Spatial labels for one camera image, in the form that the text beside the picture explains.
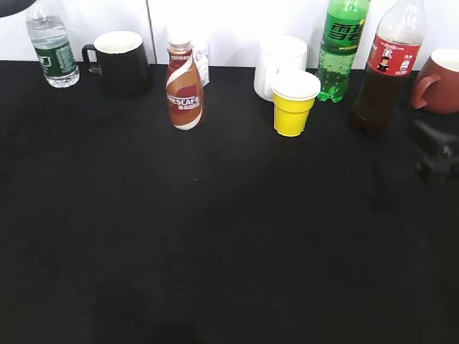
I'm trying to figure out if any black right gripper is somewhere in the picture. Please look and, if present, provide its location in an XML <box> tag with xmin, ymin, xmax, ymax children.
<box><xmin>411</xmin><ymin>120</ymin><xmax>458</xmax><ymax>181</ymax></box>

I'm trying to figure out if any cola bottle red label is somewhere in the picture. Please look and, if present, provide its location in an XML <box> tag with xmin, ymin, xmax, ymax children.
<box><xmin>350</xmin><ymin>1</ymin><xmax>427</xmax><ymax>134</ymax></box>

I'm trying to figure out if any yellow paper cup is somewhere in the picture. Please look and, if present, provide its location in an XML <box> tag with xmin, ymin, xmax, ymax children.
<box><xmin>272</xmin><ymin>69</ymin><xmax>321</xmax><ymax>137</ymax></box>

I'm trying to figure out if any green Sprite bottle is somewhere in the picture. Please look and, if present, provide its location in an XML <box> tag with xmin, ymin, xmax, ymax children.
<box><xmin>316</xmin><ymin>0</ymin><xmax>370</xmax><ymax>102</ymax></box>

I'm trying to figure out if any red ceramic mug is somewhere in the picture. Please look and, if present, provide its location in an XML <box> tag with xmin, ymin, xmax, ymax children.
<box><xmin>410</xmin><ymin>48</ymin><xmax>458</xmax><ymax>115</ymax></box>

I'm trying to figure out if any white ceramic mug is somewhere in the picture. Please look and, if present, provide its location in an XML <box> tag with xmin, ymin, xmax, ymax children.
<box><xmin>253</xmin><ymin>35</ymin><xmax>308</xmax><ymax>102</ymax></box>

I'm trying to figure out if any Nescafe coffee bottle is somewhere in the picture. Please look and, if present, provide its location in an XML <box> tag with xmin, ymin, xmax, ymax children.
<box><xmin>166</xmin><ymin>24</ymin><xmax>204</xmax><ymax>131</ymax></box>

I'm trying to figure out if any black ceramic mug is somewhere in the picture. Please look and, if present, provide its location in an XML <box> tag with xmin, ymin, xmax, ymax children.
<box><xmin>81</xmin><ymin>31</ymin><xmax>152</xmax><ymax>97</ymax></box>

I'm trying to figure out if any green label water bottle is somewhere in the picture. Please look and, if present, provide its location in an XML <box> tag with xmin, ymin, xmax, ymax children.
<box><xmin>26</xmin><ymin>1</ymin><xmax>80</xmax><ymax>88</ymax></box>

